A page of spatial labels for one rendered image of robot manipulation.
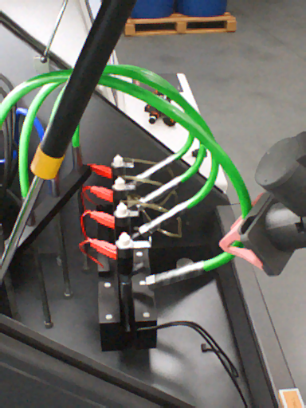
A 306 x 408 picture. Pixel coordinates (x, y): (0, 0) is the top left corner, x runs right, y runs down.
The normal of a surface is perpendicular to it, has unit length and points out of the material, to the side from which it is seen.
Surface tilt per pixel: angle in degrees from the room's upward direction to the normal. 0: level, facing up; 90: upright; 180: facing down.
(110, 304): 0
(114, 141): 90
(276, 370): 0
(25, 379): 90
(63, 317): 0
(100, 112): 90
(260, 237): 49
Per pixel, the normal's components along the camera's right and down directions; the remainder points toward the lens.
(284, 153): -0.76, -0.54
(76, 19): 0.10, 0.59
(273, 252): 0.52, -0.19
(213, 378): 0.01, -0.81
